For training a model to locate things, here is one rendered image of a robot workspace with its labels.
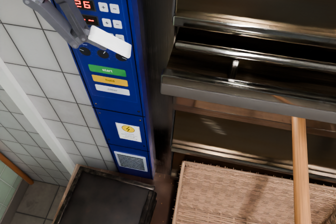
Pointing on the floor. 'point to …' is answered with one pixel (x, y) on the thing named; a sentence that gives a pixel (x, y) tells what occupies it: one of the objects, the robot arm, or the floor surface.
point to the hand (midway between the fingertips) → (146, 17)
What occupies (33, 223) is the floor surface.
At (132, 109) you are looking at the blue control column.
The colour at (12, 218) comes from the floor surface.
